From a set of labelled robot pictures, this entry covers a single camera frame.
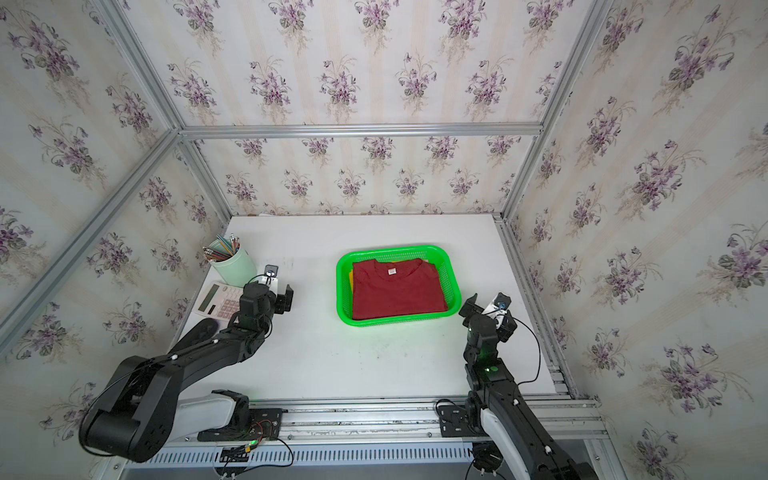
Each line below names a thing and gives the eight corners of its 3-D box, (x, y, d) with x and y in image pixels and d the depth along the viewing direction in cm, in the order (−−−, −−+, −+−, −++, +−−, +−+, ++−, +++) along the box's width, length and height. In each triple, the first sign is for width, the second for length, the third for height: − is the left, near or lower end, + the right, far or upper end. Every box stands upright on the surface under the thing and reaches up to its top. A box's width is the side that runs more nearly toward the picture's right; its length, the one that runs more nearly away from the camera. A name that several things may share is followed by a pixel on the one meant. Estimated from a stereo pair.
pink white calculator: (201, 321, 96) (191, 311, 91) (219, 291, 103) (211, 281, 98) (232, 326, 95) (224, 317, 90) (248, 296, 102) (241, 286, 97)
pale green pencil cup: (219, 286, 99) (200, 262, 89) (229, 262, 106) (213, 237, 95) (250, 287, 99) (235, 263, 89) (259, 262, 106) (246, 237, 95)
